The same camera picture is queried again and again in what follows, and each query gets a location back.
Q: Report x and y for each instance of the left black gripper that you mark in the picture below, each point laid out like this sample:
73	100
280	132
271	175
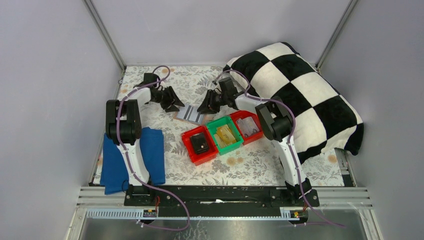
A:
168	97

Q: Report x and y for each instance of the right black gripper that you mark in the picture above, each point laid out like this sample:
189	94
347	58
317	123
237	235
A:
213	100

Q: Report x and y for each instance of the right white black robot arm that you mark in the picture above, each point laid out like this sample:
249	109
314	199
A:
277	122

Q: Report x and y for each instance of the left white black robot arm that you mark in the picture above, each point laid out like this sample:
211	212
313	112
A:
124	127

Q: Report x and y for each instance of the gold credit cards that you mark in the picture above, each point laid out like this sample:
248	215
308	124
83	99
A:
224	136

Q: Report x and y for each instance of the black card stack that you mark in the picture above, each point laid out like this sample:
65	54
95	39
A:
199	143

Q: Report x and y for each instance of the silver white credit cards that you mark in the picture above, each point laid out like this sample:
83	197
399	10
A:
247	126

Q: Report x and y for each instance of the floral patterned table mat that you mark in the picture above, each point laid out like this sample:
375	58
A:
255	164

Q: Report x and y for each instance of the right red plastic bin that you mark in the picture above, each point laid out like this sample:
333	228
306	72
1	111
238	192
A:
243	114

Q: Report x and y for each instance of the red plastic bin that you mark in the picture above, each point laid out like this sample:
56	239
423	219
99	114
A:
243	114
202	158

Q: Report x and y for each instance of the left red plastic bin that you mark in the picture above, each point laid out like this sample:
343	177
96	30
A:
202	158

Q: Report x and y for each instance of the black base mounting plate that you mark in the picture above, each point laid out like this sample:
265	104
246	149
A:
137	196

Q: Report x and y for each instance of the blue folded cloth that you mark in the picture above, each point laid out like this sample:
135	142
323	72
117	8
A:
114	175

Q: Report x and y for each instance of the black white checkered blanket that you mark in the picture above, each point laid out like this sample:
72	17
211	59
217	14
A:
324	119

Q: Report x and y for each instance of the aluminium frame rail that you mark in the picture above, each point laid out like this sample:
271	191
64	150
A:
333	198

